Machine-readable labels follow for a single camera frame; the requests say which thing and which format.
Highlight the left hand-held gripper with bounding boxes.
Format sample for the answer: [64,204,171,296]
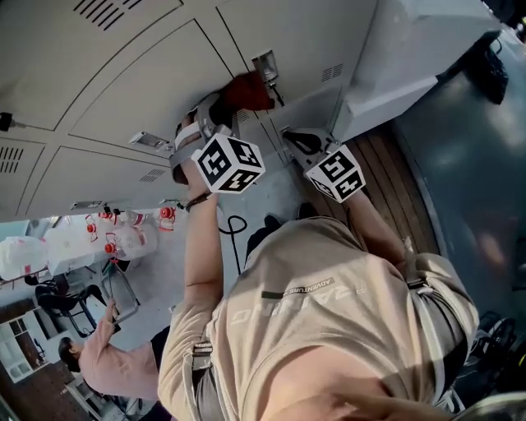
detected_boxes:
[168,92,265,194]

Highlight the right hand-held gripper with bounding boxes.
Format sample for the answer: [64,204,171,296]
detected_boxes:
[281,127,367,205]

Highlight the red cloth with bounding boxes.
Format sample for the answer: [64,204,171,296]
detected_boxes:
[223,71,277,113]

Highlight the grey metal locker doors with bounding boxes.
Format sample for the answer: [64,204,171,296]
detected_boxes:
[0,0,380,220]

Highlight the person's left forearm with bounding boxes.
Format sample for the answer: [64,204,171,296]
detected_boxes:
[182,192,225,297]

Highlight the person's right forearm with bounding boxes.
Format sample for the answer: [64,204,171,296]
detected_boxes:
[346,190,414,268]

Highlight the locker key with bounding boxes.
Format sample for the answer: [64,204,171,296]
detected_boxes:
[0,111,26,133]
[265,81,286,109]

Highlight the dark wristband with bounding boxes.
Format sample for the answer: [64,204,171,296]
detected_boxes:
[183,192,214,213]

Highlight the person's dark trousers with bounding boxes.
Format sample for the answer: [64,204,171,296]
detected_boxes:
[244,201,321,272]

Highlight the wooden bench board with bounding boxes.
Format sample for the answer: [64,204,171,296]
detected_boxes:
[348,122,440,257]

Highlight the red jug cap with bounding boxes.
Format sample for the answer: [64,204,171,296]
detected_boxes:
[157,206,178,232]
[84,212,100,243]

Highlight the grey metal cabinet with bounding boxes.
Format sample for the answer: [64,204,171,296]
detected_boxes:
[344,0,507,143]

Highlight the large clear water jug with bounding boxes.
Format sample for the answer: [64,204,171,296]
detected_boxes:
[104,224,159,263]

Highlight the beige shirt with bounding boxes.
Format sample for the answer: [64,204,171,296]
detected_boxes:
[157,216,481,414]

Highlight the black bag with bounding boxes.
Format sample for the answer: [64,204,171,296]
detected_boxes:
[481,35,510,105]

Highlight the white plastic bag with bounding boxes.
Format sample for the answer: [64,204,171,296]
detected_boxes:
[0,235,48,281]

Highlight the black chair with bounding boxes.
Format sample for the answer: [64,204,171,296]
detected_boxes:
[23,274,104,335]

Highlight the black equipment pile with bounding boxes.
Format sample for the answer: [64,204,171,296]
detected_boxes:
[468,310,526,398]

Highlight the white shelf cabinet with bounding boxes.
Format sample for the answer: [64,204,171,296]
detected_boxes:
[0,310,47,385]

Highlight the black floor cable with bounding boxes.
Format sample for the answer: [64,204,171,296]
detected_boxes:
[223,215,248,274]

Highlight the metal frame stand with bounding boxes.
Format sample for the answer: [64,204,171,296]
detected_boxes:
[100,258,141,326]

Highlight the grey harness strap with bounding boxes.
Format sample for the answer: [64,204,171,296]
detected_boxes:
[191,340,215,412]
[403,237,451,398]

